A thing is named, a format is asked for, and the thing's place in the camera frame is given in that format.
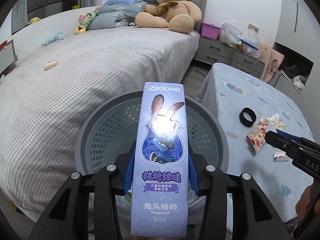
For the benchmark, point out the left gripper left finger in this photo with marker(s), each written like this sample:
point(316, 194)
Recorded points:
point(128, 174)

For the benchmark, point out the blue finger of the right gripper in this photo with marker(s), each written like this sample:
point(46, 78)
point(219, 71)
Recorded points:
point(278, 141)
point(287, 135)

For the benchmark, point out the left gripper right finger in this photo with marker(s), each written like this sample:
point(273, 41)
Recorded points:
point(193, 174)

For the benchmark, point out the purple Zootopia toothpaste box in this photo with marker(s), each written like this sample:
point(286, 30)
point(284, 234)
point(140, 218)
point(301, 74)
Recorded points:
point(160, 186)

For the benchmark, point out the right hand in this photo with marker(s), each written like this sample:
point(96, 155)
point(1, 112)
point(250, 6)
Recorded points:
point(304, 201)

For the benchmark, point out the white red flat carton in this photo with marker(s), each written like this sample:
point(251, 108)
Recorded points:
point(280, 156)

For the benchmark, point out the red white snack wrapper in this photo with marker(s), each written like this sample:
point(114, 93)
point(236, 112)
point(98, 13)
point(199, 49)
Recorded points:
point(257, 137)

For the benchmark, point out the black elastic band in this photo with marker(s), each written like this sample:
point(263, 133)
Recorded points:
point(247, 117)

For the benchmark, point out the pink folded play mat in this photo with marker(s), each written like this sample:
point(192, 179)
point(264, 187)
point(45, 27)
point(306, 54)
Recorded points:
point(272, 60)

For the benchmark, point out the blue stick on cabinet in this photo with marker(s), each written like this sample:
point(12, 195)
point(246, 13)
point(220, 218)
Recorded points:
point(248, 44)

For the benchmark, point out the grey drawer cabinet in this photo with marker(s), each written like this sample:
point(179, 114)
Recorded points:
point(212, 51)

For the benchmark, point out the bed with grey checked sheet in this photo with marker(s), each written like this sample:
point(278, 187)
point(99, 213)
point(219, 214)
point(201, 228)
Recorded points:
point(43, 111)

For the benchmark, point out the clear plastic bag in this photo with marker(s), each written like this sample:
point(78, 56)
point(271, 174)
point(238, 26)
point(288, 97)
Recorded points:
point(230, 32)

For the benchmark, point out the purple plastic bin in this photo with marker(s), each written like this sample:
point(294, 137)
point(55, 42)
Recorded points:
point(210, 31)

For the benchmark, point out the small peach oval object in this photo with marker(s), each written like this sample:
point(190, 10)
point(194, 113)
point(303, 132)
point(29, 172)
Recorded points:
point(50, 65)

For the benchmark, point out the light blue plush toy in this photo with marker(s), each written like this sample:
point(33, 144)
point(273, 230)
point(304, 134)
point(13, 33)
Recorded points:
point(52, 38)

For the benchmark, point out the folded blue quilt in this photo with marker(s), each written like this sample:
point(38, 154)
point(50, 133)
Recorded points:
point(117, 15)

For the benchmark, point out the green pink plush doll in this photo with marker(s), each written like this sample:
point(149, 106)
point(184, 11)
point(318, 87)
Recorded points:
point(86, 20)

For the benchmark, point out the large tan teddy bear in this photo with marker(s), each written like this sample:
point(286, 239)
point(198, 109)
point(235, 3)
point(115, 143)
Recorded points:
point(176, 15)

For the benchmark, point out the blue patterned pillow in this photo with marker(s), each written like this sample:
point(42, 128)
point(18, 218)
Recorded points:
point(122, 2)

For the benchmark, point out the yellow plush toy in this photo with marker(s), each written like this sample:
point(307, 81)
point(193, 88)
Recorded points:
point(33, 20)

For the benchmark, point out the dark window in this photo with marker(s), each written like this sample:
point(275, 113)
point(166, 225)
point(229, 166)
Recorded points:
point(25, 10)

